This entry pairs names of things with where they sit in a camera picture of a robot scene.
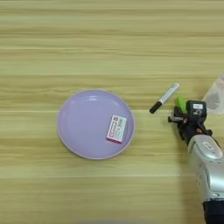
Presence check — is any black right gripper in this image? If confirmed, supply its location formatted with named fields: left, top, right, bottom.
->
left=167, top=106, right=214, bottom=146

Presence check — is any silver marker black cap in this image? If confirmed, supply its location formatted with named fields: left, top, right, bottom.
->
left=149, top=82, right=181, bottom=115

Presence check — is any green rectangular block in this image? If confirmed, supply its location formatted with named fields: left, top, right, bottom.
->
left=174, top=95, right=187, bottom=115

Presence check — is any round purple plate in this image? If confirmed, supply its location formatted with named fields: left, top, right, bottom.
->
left=56, top=89, right=136, bottom=160

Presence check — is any clear bottle red cap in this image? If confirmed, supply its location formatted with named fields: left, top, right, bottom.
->
left=202, top=73, right=224, bottom=116

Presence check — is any small red white card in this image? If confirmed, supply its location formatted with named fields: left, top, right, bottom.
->
left=105, top=114, right=128, bottom=144

